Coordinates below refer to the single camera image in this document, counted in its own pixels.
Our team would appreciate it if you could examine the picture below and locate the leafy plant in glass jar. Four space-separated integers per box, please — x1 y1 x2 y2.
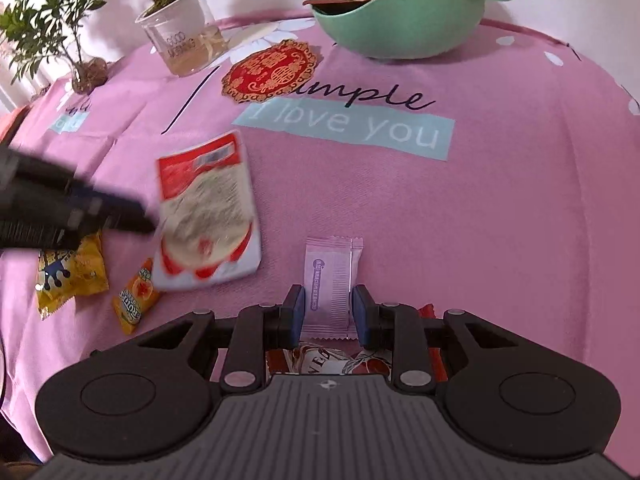
0 0 126 96

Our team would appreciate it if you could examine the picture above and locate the yellow snack packet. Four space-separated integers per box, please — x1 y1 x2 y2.
36 230 110 321

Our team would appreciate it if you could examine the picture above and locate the red gold ornate paper cutout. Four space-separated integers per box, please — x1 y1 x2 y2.
221 40 321 105

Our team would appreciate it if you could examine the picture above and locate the pink printed tablecloth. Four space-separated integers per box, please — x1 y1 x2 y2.
0 14 640 466

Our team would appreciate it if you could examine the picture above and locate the dark brown snack packet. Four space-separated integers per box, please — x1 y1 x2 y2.
303 0 371 13

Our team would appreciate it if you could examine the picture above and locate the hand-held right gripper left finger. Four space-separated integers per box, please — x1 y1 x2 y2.
92 284 306 394

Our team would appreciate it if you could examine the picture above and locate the red printed snack packet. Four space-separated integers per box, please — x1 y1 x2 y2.
265 304 449 381

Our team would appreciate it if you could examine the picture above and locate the leafy plant in clear cup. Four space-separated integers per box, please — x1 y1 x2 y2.
100 0 223 78

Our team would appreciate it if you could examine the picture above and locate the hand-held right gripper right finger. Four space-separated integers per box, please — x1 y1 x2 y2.
351 284 552 394

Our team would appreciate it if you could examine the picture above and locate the large white red snack packet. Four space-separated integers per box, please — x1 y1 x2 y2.
151 129 263 292

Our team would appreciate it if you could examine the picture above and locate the green plastic bowl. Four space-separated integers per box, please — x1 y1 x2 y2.
307 0 514 60

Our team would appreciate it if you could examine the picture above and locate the small orange snack packet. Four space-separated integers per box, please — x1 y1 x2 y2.
112 258 164 336

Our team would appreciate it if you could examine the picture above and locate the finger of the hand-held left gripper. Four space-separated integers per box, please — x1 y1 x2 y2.
0 146 152 222
0 209 156 252

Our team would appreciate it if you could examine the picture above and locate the lilac snack packet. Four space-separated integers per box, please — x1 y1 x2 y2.
300 236 365 342

